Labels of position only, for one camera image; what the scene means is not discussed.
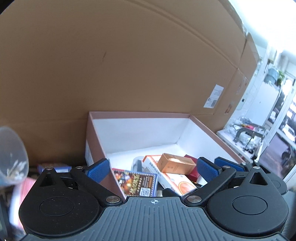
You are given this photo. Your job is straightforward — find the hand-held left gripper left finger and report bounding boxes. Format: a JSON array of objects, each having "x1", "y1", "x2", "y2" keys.
[{"x1": 34, "y1": 159, "x2": 125, "y2": 206}]

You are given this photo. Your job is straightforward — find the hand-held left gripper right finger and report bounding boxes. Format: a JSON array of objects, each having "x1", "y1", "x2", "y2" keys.
[{"x1": 183, "y1": 157, "x2": 273, "y2": 207}]

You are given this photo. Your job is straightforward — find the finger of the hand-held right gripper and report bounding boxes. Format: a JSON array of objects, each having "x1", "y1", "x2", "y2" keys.
[{"x1": 215, "y1": 157, "x2": 247, "y2": 173}]

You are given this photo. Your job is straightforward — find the dark red box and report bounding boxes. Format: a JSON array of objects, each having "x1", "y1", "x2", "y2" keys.
[{"x1": 184, "y1": 154, "x2": 201, "y2": 181}]

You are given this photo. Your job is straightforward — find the gold box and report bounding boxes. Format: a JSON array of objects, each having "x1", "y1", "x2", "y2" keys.
[{"x1": 157, "y1": 153, "x2": 197, "y2": 175}]

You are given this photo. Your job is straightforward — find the colourful print box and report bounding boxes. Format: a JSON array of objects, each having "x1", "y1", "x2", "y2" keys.
[{"x1": 112, "y1": 168, "x2": 159, "y2": 198}]

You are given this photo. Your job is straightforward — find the pink storage box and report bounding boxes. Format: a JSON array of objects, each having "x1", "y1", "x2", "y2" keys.
[{"x1": 85, "y1": 111, "x2": 247, "y2": 200}]

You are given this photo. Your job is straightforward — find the white side table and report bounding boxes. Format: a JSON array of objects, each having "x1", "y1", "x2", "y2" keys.
[{"x1": 216, "y1": 116, "x2": 267, "y2": 161}]

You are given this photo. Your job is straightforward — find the white orange-label box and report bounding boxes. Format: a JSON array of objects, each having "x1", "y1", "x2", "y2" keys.
[{"x1": 142, "y1": 154, "x2": 197, "y2": 195}]

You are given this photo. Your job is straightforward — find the black clamp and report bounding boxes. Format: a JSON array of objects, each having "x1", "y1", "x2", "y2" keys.
[{"x1": 233, "y1": 127, "x2": 265, "y2": 149}]

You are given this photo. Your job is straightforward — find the clear plastic case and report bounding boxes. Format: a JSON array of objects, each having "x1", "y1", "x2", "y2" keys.
[{"x1": 132, "y1": 156, "x2": 145, "y2": 173}]

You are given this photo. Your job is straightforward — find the small blue barcode box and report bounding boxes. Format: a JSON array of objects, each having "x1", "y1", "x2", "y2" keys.
[{"x1": 37, "y1": 163, "x2": 71, "y2": 173}]

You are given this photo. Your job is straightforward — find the white shipping label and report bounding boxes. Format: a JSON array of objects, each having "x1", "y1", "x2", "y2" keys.
[{"x1": 203, "y1": 84, "x2": 225, "y2": 108}]

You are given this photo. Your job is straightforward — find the white cabinet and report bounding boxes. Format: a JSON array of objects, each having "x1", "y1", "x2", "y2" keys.
[{"x1": 254, "y1": 81, "x2": 283, "y2": 126}]

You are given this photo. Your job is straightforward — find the pink face mask pack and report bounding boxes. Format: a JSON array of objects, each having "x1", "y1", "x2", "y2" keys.
[{"x1": 9, "y1": 177, "x2": 38, "y2": 230}]

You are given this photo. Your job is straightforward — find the clear cotton swab jar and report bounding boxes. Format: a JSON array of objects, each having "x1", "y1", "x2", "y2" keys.
[{"x1": 0, "y1": 126, "x2": 29, "y2": 186}]

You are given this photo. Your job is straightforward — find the potted plant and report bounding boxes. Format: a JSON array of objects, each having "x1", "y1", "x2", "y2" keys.
[{"x1": 264, "y1": 67, "x2": 285, "y2": 86}]

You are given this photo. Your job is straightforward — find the cardboard backdrop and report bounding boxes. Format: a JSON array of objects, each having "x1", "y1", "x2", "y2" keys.
[{"x1": 0, "y1": 0, "x2": 260, "y2": 168}]

